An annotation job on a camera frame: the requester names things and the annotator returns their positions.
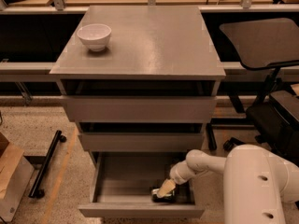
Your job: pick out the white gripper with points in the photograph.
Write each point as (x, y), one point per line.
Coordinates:
(179, 175)

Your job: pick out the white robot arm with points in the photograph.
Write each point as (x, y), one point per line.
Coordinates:
(256, 182)

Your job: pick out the grey bottom drawer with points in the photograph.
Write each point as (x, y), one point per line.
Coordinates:
(123, 182)

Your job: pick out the grey drawer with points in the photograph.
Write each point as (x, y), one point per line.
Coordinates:
(141, 137)
(139, 101)
(123, 182)

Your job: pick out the grey drawer cabinet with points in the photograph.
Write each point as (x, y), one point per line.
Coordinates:
(147, 43)

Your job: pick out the grey middle drawer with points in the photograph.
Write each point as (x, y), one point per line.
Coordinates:
(141, 137)

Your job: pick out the grey top drawer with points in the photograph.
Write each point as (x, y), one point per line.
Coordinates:
(139, 101)

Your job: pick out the black table foot right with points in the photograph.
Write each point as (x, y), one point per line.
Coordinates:
(212, 144)

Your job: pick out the black table leg base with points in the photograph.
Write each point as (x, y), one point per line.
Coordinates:
(44, 162)

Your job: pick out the cardboard box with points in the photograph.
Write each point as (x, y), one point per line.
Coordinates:
(10, 156)

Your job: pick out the white ceramic bowl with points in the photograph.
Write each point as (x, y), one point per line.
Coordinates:
(94, 36)

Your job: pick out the black office chair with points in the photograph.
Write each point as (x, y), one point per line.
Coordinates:
(271, 45)

